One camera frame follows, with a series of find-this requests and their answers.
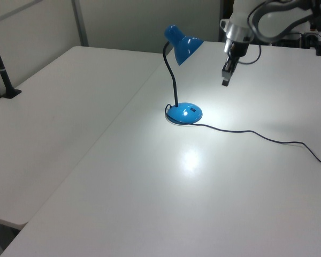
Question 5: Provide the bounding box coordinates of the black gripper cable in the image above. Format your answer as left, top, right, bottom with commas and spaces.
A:
238, 44, 263, 65

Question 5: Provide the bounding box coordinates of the black electronics box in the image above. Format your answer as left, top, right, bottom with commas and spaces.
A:
278, 32, 303, 48

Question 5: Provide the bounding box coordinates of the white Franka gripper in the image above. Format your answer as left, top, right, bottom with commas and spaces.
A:
220, 37, 251, 87

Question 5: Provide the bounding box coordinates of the grey partition frame post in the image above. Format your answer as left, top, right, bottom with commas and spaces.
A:
71, 0, 90, 47

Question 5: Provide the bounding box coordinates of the black camera pole with base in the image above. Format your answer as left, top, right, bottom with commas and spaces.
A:
0, 23, 22, 99

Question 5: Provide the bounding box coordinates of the black clamp device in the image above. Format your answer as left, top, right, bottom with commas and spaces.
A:
302, 31, 319, 50

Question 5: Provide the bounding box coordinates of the blue gooseneck desk lamp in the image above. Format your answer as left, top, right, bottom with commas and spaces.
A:
163, 24, 204, 125

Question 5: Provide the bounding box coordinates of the black lamp power cord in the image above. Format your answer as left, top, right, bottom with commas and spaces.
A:
164, 103, 321, 171

